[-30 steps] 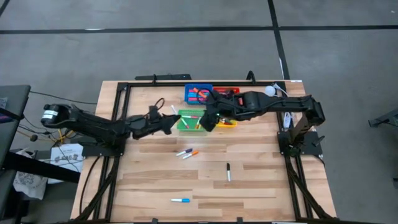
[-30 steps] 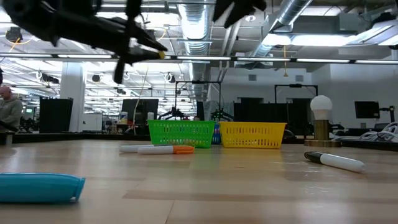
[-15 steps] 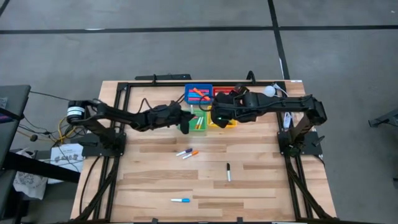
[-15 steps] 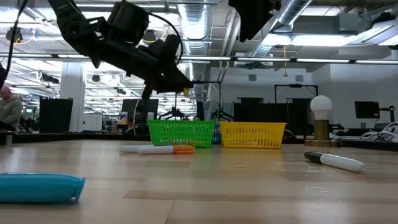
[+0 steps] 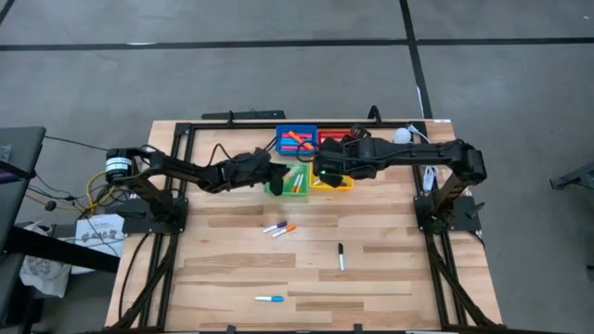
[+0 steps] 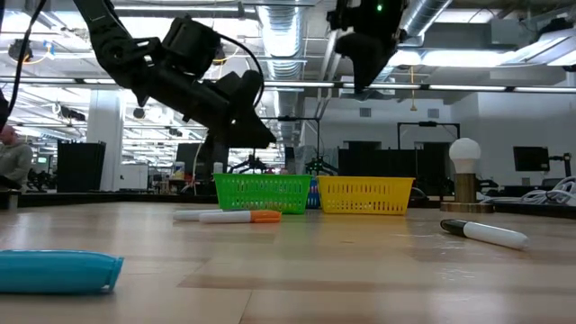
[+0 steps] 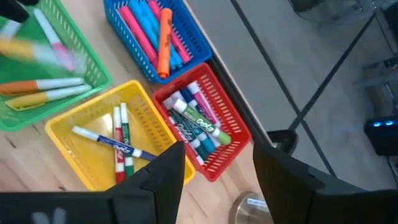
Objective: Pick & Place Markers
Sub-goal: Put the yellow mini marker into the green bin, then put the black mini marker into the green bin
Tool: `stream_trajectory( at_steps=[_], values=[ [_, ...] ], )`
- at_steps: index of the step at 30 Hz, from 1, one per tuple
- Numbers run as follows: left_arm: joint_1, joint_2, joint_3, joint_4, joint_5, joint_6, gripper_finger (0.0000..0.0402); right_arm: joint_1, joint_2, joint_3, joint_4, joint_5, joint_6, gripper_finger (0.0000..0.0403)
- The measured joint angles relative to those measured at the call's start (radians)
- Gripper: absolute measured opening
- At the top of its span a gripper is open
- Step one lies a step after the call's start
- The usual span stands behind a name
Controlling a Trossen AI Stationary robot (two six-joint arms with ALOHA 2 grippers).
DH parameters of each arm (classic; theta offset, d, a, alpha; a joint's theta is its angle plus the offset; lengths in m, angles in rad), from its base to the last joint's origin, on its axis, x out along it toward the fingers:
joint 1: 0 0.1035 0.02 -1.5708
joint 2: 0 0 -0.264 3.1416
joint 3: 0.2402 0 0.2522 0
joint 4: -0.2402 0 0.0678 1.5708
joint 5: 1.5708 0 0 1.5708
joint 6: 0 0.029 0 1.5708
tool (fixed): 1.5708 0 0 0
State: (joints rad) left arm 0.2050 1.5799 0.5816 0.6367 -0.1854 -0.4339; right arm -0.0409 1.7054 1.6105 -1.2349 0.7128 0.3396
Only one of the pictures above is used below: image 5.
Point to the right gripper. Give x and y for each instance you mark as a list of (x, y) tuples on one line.
[(348, 158)]

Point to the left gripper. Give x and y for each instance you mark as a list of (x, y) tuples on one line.
[(250, 169)]

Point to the yellow-cap thin white marker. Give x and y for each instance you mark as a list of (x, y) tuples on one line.
[(300, 183)]

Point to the pink highlighter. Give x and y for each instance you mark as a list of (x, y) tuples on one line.
[(292, 135), (290, 148)]

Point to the blue Sharpie highlighter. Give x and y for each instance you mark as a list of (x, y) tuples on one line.
[(285, 140)]

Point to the orange Sharpie highlighter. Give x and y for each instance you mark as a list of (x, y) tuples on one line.
[(300, 140)]

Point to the black-cap thin white marker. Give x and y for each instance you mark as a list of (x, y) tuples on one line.
[(341, 257)]

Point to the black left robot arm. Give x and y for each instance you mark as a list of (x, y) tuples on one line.
[(176, 169)]

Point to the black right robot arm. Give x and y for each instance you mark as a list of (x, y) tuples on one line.
[(431, 153)]

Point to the yellow plastic basket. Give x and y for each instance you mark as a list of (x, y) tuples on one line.
[(345, 185)]

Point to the green plastic basket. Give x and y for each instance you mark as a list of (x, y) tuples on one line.
[(290, 191)]

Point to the red plastic basket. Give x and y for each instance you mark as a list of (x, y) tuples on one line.
[(331, 134)]

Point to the purple-cap thin white marker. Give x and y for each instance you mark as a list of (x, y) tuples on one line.
[(275, 227)]

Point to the blue plastic basket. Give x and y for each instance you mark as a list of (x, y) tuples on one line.
[(280, 127)]

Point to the black power strip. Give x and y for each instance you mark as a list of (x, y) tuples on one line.
[(241, 115)]

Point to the black clamp hook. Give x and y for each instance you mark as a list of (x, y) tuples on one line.
[(373, 113)]

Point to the white bulb lamp wooden base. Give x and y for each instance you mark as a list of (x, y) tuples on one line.
[(401, 135)]

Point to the light-blue-cap thin white marker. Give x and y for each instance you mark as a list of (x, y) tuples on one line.
[(269, 299)]

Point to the black floor stand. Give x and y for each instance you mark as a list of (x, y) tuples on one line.
[(580, 178)]

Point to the white plastic bag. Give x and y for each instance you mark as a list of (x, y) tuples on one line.
[(44, 276)]

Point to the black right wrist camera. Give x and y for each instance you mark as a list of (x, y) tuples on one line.
[(359, 132)]

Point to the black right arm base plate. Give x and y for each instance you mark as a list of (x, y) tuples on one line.
[(466, 218)]

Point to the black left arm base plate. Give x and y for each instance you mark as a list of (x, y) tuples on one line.
[(134, 222)]

